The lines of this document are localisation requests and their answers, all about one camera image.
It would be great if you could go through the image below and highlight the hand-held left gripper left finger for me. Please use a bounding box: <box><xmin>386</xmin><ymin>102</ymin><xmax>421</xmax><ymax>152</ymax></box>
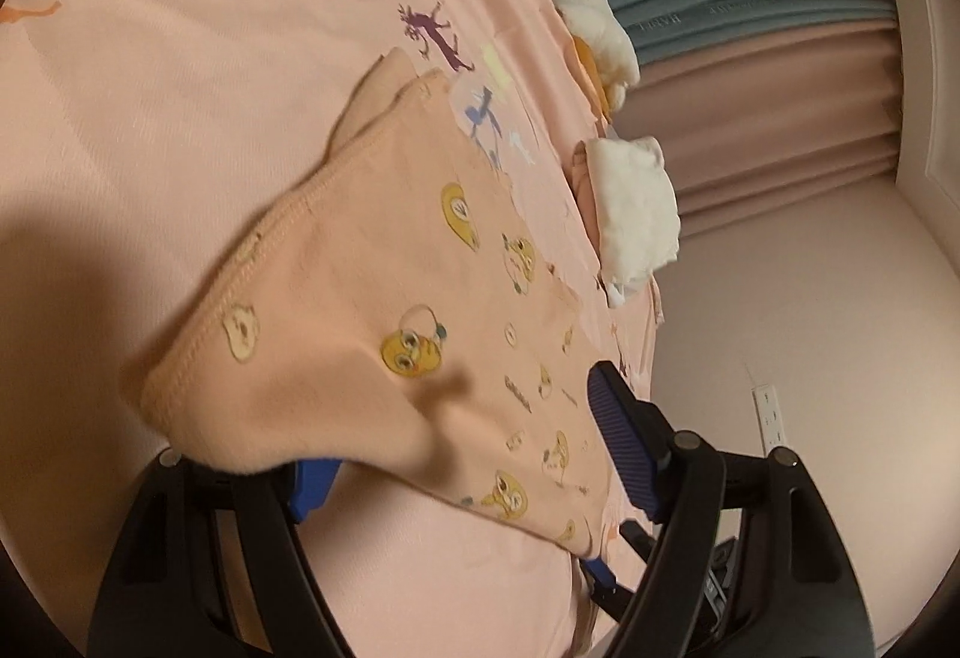
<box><xmin>86</xmin><ymin>448</ymin><xmax>338</xmax><ymax>658</ymax></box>

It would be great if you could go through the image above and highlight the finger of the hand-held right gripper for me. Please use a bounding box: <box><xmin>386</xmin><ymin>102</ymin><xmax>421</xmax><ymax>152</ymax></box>
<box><xmin>581</xmin><ymin>523</ymin><xmax>661</xmax><ymax>621</ymax></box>

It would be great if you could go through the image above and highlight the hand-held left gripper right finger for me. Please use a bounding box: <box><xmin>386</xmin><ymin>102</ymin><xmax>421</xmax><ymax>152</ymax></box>
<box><xmin>589</xmin><ymin>360</ymin><xmax>875</xmax><ymax>658</ymax></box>

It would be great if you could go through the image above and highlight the peach cartoon print garment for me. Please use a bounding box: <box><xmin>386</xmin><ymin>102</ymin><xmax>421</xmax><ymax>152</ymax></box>
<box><xmin>139</xmin><ymin>49</ymin><xmax>638</xmax><ymax>561</ymax></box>

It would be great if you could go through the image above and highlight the white folded cloth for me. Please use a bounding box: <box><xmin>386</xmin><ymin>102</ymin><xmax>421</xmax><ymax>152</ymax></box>
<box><xmin>585</xmin><ymin>135</ymin><xmax>682</xmax><ymax>308</ymax></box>

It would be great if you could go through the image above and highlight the pink curtain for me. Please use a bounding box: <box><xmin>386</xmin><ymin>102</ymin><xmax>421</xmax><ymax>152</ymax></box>
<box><xmin>487</xmin><ymin>0</ymin><xmax>901</xmax><ymax>239</ymax></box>

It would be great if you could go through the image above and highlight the white and orange plush toy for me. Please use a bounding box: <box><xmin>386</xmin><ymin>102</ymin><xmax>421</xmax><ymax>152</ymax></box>
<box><xmin>491</xmin><ymin>0</ymin><xmax>642</xmax><ymax>112</ymax></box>

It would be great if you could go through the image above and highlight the pink printed bed sheet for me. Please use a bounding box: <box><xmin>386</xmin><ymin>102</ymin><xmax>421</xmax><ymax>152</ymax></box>
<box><xmin>0</xmin><ymin>0</ymin><xmax>668</xmax><ymax>658</ymax></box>

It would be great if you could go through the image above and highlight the white wall socket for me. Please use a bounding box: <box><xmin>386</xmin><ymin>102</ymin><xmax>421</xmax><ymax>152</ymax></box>
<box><xmin>752</xmin><ymin>383</ymin><xmax>788</xmax><ymax>456</ymax></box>

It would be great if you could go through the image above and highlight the white door frame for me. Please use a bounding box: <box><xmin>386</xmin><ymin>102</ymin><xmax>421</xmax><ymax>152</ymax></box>
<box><xmin>855</xmin><ymin>0</ymin><xmax>960</xmax><ymax>217</ymax></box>

